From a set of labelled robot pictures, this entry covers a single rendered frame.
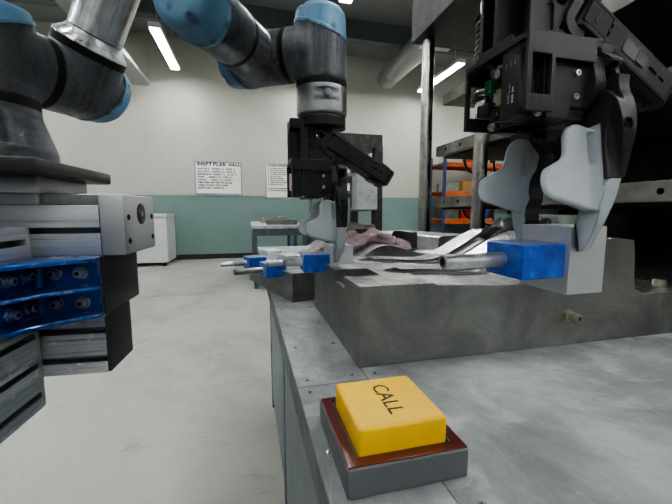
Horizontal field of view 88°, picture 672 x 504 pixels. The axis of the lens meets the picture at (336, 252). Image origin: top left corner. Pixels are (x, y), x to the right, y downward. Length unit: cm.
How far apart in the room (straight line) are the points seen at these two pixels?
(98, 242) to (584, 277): 59
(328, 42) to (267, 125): 731
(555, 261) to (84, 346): 62
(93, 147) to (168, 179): 139
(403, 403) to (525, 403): 14
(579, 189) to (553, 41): 10
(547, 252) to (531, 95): 12
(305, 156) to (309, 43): 15
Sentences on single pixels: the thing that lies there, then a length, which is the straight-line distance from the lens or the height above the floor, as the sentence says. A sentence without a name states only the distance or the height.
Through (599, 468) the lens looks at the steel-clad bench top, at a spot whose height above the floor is 80.
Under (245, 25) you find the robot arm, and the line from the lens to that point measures 52.
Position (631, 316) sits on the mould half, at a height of 83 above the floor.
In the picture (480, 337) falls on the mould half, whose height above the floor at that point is 82.
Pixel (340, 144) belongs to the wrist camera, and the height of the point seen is 107.
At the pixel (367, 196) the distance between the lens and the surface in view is 486.
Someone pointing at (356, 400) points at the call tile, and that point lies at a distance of 26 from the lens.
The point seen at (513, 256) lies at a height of 93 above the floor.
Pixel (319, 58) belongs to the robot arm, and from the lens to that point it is 55.
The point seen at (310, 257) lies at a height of 90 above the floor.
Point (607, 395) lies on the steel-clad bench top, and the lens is 43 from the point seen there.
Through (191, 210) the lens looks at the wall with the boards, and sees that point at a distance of 771.
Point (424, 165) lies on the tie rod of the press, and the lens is 185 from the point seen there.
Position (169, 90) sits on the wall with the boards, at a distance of 810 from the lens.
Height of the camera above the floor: 97
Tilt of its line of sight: 7 degrees down
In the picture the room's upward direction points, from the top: straight up
